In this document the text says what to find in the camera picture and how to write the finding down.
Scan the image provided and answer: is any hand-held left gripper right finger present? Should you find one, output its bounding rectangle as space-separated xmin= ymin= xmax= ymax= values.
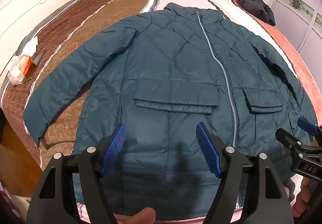
xmin=196 ymin=122 xmax=295 ymax=224

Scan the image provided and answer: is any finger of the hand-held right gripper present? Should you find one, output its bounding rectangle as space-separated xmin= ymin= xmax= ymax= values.
xmin=275 ymin=128 xmax=306 ymax=151
xmin=297 ymin=118 xmax=322 ymax=142

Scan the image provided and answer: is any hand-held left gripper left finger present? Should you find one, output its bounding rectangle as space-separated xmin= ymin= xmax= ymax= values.
xmin=25 ymin=123 xmax=127 ymax=224

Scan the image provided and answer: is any teal quilted jacket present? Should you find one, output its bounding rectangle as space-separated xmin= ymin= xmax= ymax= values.
xmin=23 ymin=4 xmax=317 ymax=222

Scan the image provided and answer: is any person's right hand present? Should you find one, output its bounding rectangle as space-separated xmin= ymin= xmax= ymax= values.
xmin=293 ymin=177 xmax=313 ymax=218

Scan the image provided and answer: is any person's left hand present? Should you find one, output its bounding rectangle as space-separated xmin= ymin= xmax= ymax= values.
xmin=114 ymin=207 xmax=157 ymax=224

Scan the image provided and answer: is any white ornamented wardrobe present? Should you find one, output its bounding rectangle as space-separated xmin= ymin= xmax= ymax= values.
xmin=274 ymin=0 xmax=322 ymax=63

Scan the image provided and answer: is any black phone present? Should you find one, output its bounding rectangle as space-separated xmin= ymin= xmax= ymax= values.
xmin=23 ymin=52 xmax=45 ymax=81

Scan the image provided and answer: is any pink patterned cloth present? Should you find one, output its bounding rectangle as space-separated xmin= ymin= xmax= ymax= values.
xmin=0 ymin=180 xmax=29 ymax=224

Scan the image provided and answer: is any orange tissue packet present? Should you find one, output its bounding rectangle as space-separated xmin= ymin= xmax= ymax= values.
xmin=7 ymin=55 xmax=34 ymax=86

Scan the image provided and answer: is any striped brown pink blanket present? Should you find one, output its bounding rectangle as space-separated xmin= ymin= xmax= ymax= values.
xmin=0 ymin=0 xmax=318 ymax=224

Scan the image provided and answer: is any white crumpled tissue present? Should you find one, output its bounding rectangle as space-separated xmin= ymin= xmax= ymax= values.
xmin=23 ymin=37 xmax=39 ymax=55

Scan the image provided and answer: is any wooden bed frame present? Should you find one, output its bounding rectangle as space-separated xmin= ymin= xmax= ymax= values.
xmin=0 ymin=111 xmax=44 ymax=183

